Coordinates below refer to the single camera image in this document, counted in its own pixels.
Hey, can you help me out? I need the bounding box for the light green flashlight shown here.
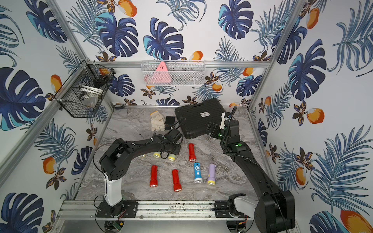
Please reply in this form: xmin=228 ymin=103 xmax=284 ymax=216
xmin=167 ymin=153 xmax=176 ymax=161
xmin=153 ymin=151 xmax=161 ymax=158

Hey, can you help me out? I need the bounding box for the red flashlight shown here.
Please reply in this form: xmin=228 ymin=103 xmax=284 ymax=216
xmin=188 ymin=143 xmax=196 ymax=162
xmin=172 ymin=170 xmax=182 ymax=192
xmin=150 ymin=165 xmax=158 ymax=187

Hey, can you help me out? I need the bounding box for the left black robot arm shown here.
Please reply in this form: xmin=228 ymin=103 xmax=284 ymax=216
xmin=99 ymin=129 xmax=184 ymax=207

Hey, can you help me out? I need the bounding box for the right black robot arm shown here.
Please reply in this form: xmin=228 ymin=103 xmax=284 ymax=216
xmin=206 ymin=120 xmax=296 ymax=233

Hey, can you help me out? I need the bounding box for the blue flashlight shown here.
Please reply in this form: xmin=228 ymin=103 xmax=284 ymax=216
xmin=193 ymin=163 xmax=203 ymax=183

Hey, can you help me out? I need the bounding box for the purple flashlight lower right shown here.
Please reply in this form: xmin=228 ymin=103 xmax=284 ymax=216
xmin=207 ymin=163 xmax=216 ymax=185

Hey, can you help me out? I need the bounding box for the small black box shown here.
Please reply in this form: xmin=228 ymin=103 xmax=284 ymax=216
xmin=165 ymin=116 xmax=175 ymax=130

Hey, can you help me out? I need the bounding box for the white work glove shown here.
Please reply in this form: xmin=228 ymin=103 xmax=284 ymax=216
xmin=150 ymin=111 xmax=165 ymax=132

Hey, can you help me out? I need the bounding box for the black plastic tool case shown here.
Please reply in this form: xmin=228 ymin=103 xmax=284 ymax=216
xmin=175 ymin=99 xmax=225 ymax=139

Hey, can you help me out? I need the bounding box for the black tape roll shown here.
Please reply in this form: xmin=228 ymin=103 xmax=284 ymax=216
xmin=114 ymin=104 xmax=124 ymax=110

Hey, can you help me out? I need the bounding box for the pink triangle object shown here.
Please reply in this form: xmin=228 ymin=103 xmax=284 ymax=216
xmin=149 ymin=61 xmax=172 ymax=84

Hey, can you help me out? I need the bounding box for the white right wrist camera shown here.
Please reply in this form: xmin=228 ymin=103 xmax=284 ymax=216
xmin=220 ymin=112 xmax=228 ymax=130

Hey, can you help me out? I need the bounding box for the white wire shelf basket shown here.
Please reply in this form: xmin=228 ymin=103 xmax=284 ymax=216
xmin=141 ymin=60 xmax=206 ymax=85

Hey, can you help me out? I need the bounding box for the black wire basket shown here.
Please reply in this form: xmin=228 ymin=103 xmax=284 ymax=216
xmin=54 ymin=60 xmax=116 ymax=118

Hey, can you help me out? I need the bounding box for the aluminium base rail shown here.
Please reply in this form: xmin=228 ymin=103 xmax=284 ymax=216
xmin=57 ymin=199 xmax=254 ymax=221

